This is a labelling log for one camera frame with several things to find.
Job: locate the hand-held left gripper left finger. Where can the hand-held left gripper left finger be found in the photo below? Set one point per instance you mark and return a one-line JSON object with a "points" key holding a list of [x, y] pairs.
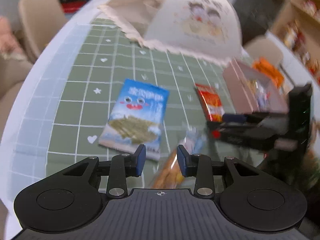
{"points": [[140, 160]]}

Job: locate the pink storage box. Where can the pink storage box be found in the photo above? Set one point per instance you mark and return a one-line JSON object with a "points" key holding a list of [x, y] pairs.
{"points": [[246, 90]]}

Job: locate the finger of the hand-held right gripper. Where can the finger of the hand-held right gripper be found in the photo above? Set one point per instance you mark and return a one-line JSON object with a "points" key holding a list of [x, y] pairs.
{"points": [[233, 118], [240, 136]]}

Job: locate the green checkered mat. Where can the green checkered mat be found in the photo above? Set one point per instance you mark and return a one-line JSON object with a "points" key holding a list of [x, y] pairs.
{"points": [[75, 105]]}

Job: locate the red flat object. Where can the red flat object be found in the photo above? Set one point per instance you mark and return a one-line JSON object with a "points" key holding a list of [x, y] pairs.
{"points": [[73, 6]]}

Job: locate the white cartoon print paper bag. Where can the white cartoon print paper bag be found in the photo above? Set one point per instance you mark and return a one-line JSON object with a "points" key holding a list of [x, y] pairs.
{"points": [[190, 22]]}

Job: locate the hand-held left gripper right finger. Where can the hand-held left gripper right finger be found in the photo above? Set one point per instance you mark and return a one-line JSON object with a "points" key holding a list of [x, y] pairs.
{"points": [[182, 161]]}

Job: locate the wooden shelf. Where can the wooden shelf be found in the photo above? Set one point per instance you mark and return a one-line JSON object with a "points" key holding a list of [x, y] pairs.
{"points": [[295, 10]]}

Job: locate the beige chair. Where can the beige chair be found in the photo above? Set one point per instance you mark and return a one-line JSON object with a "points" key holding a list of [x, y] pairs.
{"points": [[265, 51], [42, 22]]}

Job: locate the dark glass cabinet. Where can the dark glass cabinet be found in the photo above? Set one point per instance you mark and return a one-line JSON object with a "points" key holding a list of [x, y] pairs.
{"points": [[262, 7]]}

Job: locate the beige sofa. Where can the beige sofa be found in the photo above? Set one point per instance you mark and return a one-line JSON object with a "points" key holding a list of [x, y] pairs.
{"points": [[11, 80]]}

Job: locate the red snack packet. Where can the red snack packet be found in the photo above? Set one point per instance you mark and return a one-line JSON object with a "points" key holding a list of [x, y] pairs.
{"points": [[211, 102]]}

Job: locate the blue snack packet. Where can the blue snack packet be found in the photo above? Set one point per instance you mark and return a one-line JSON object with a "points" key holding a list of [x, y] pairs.
{"points": [[136, 120]]}

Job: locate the group of red-lidded jars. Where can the group of red-lidded jars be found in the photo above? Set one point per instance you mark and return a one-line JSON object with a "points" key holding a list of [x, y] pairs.
{"points": [[305, 37]]}

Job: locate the clear bread packet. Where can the clear bread packet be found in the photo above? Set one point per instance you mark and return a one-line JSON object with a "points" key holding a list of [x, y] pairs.
{"points": [[175, 165]]}

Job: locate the orange snack packet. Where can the orange snack packet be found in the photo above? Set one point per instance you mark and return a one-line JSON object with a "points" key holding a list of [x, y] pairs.
{"points": [[268, 71]]}

